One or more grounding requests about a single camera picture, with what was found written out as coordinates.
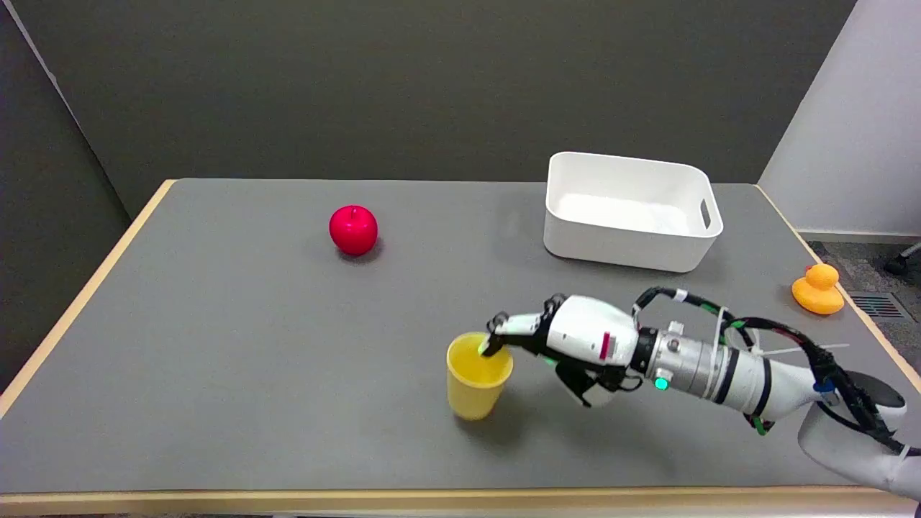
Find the red apple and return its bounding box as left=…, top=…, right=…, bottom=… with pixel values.
left=329, top=205, right=379, bottom=257

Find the orange rubber duck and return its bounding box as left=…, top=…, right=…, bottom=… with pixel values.
left=791, top=263, right=845, bottom=316

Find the yellow plastic cup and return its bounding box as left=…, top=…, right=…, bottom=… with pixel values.
left=446, top=332, right=514, bottom=421

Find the black chair caster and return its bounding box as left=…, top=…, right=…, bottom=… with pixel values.
left=884, top=242, right=921, bottom=276

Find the white plastic storage box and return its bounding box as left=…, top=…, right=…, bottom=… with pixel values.
left=543, top=151, right=724, bottom=273

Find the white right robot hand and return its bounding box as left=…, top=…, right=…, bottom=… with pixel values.
left=479, top=293, right=643, bottom=409

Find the black floor vent grille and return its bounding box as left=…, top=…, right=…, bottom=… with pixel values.
left=849, top=291, right=907, bottom=319

